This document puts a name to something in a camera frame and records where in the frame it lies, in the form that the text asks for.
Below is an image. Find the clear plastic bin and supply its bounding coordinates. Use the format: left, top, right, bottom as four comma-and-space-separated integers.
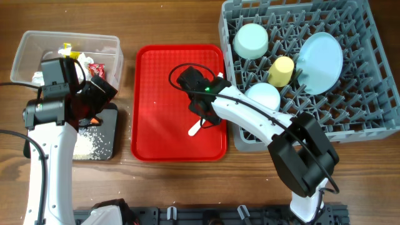
10, 31, 124, 89

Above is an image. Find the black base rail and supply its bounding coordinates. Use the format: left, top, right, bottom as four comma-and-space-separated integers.
74, 203, 351, 225

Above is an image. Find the yellow snack wrapper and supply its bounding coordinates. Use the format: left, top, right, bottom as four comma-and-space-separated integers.
58, 42, 81, 59

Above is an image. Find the large light blue plate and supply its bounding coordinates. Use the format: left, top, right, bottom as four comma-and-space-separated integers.
296, 32, 343, 95

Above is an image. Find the orange carrot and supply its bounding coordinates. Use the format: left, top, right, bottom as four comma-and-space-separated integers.
90, 118, 100, 124

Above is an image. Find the yellow plastic cup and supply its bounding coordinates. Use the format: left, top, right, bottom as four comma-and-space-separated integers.
267, 56, 294, 88

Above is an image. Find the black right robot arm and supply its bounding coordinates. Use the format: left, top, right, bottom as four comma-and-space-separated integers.
171, 63, 339, 224

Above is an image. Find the green bowl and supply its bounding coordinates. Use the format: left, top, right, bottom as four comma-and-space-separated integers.
233, 23, 269, 59

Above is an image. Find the red snack wrapper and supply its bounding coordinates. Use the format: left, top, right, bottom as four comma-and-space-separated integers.
88, 64, 106, 79

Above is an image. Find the white plastic spoon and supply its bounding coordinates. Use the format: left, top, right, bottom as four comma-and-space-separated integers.
187, 120, 201, 136

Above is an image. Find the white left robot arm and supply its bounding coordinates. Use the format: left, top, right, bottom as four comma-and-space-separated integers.
23, 76, 118, 224

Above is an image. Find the red serving tray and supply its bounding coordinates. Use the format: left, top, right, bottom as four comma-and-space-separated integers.
131, 44, 228, 162

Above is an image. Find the light blue bowl with rice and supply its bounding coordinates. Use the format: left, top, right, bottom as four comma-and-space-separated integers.
244, 82, 281, 111

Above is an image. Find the grey dishwasher rack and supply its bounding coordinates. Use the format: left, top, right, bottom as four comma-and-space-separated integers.
219, 0, 399, 143

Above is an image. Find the black plastic tray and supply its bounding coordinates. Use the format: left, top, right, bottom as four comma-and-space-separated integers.
23, 102, 119, 161

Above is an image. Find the pile of white rice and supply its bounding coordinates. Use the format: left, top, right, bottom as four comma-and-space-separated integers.
72, 127, 114, 161

